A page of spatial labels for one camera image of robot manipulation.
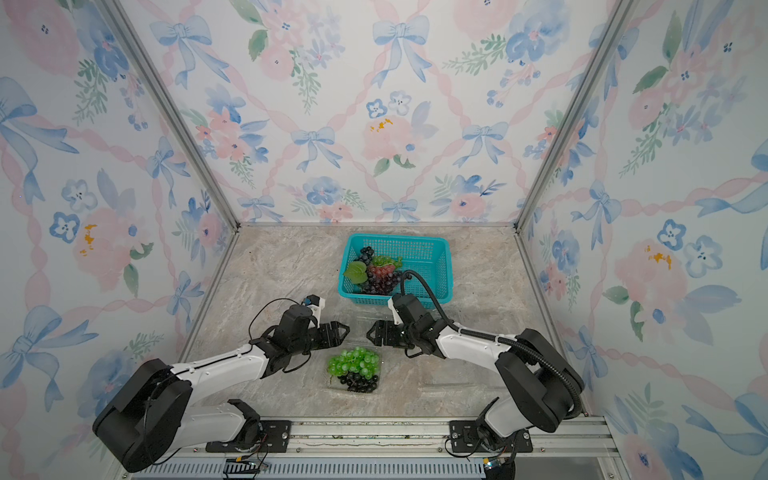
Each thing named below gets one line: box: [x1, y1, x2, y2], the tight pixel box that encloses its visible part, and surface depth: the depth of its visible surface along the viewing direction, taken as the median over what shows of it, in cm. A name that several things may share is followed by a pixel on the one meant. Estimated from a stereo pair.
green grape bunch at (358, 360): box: [327, 346, 380, 379], surface depth 81 cm
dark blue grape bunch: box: [354, 246, 374, 266], surface depth 105 cm
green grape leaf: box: [343, 261, 368, 284], surface depth 97 cm
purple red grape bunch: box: [362, 265, 402, 295], surface depth 100 cm
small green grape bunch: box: [372, 255, 403, 269], surface depth 108 cm
